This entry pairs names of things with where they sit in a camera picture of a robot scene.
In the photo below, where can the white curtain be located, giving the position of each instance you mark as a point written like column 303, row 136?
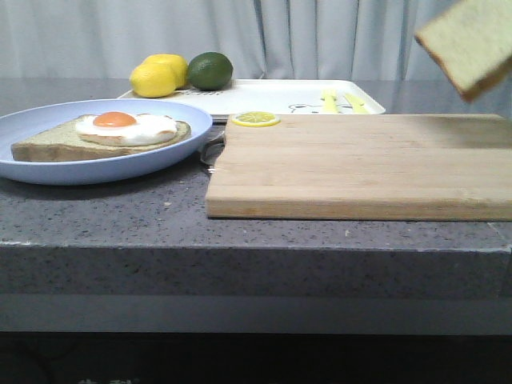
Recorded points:
column 348, row 40

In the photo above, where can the green lime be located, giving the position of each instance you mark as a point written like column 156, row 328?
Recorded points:
column 209, row 71

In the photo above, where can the yellow plastic knife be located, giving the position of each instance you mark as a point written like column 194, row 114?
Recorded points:
column 357, row 104

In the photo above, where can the light blue plate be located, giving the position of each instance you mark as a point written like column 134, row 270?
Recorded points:
column 23, row 124

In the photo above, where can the metal cutting board handle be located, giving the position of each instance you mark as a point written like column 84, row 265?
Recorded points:
column 212, row 149

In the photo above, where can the fried egg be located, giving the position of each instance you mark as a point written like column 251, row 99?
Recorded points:
column 117, row 128

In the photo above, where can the white tray with bear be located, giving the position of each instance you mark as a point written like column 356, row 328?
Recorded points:
column 275, row 96

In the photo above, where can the wooden cutting board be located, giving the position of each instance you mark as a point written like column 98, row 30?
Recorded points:
column 441, row 167

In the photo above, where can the lemon slice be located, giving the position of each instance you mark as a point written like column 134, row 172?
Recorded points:
column 255, row 119

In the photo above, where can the yellow plastic fork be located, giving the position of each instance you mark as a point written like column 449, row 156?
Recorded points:
column 329, row 98

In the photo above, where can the yellow lemon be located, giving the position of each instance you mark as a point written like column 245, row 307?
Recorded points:
column 153, row 80
column 177, row 63

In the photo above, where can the rear yellow lemon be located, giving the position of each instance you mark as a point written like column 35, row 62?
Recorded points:
column 177, row 63

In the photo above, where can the front yellow lemon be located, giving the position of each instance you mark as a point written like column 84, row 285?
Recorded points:
column 153, row 80

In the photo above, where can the bread slice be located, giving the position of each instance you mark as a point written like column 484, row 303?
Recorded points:
column 471, row 43
column 62, row 144

